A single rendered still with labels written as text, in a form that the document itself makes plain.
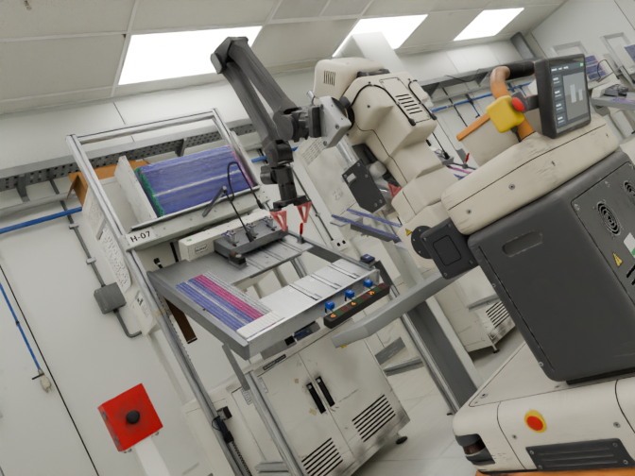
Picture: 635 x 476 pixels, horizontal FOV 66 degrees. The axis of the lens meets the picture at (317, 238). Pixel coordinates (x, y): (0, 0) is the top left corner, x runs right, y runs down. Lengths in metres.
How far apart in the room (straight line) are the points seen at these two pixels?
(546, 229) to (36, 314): 3.12
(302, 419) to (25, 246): 2.36
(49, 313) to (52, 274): 0.26
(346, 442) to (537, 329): 1.18
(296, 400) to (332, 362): 0.24
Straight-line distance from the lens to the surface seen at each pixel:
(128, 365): 3.59
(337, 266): 2.10
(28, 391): 3.52
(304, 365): 2.13
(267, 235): 2.29
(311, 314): 1.83
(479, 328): 2.90
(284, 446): 1.71
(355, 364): 2.26
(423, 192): 1.45
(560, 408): 1.27
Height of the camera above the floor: 0.72
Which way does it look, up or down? 7 degrees up
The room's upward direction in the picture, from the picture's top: 29 degrees counter-clockwise
